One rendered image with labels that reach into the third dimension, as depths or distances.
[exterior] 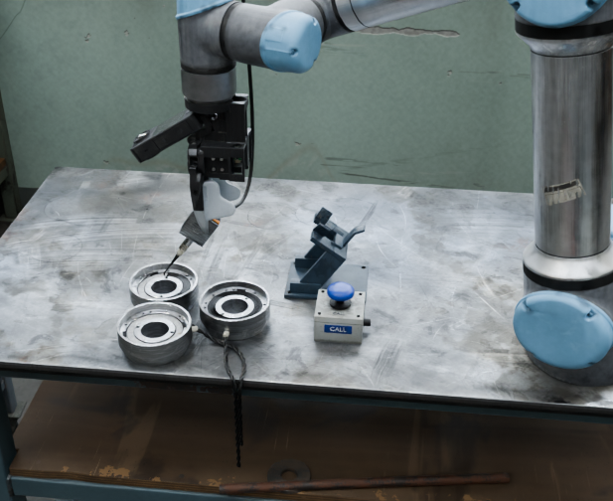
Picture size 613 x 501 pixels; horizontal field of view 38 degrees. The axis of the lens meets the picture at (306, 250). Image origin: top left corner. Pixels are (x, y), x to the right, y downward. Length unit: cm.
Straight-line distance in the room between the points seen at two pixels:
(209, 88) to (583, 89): 49
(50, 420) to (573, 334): 91
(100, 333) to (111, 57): 174
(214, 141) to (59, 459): 59
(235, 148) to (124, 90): 180
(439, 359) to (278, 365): 23
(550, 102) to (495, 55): 186
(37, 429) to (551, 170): 97
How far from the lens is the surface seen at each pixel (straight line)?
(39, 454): 154
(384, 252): 151
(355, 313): 128
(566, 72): 97
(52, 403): 163
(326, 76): 286
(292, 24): 112
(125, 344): 126
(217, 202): 129
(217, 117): 125
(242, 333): 129
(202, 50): 119
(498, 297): 143
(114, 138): 310
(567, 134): 99
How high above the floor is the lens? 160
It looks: 32 degrees down
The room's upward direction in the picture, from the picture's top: 1 degrees clockwise
